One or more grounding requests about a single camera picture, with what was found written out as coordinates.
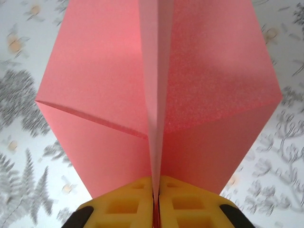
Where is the pink cloth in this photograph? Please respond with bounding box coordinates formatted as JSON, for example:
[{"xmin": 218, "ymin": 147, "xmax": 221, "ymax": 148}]
[{"xmin": 35, "ymin": 0, "xmax": 283, "ymax": 199}]

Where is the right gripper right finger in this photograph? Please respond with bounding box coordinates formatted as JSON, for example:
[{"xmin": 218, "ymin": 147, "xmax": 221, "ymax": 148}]
[{"xmin": 158, "ymin": 175, "xmax": 247, "ymax": 228}]

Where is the floral printed table mat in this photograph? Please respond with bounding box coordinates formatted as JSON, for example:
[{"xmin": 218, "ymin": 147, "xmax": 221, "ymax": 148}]
[{"xmin": 0, "ymin": 0, "xmax": 304, "ymax": 228}]

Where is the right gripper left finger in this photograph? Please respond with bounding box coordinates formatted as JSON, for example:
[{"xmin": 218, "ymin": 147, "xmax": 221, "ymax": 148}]
[{"xmin": 60, "ymin": 176, "xmax": 155, "ymax": 228}]

